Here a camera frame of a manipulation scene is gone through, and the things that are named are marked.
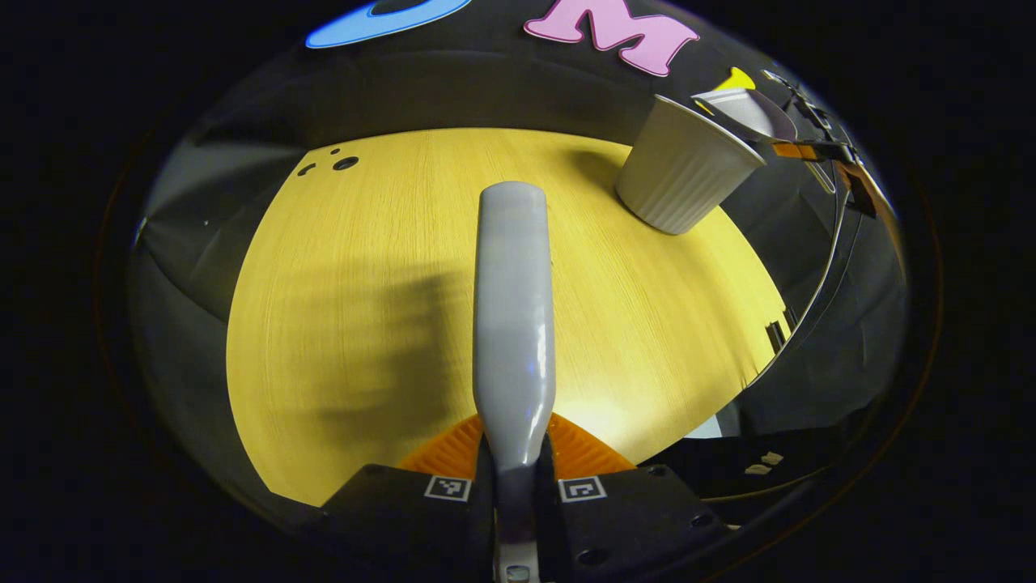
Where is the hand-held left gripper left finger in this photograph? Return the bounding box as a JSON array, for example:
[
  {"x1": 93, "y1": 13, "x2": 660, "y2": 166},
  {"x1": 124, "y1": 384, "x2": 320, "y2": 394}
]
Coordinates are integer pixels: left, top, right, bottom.
[{"x1": 320, "y1": 413, "x2": 496, "y2": 582}]

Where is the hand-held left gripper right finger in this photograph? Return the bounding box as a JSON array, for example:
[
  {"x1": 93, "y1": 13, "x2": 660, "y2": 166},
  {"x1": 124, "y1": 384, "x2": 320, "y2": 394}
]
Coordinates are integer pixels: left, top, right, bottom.
[{"x1": 536, "y1": 413, "x2": 729, "y2": 582}]

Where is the grey dustpan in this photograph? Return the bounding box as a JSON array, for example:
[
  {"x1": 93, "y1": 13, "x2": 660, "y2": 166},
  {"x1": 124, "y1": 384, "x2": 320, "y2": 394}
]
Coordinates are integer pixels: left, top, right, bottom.
[{"x1": 692, "y1": 87, "x2": 798, "y2": 145}]

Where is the white ribbed garbage bin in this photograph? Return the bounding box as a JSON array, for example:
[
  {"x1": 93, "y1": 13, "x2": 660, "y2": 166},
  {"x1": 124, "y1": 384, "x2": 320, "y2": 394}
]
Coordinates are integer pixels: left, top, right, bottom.
[{"x1": 615, "y1": 95, "x2": 767, "y2": 236}]

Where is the small grey broom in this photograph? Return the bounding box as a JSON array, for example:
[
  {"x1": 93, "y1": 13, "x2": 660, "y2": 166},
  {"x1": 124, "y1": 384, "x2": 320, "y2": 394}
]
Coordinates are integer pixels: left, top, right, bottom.
[{"x1": 473, "y1": 181, "x2": 558, "y2": 582}]

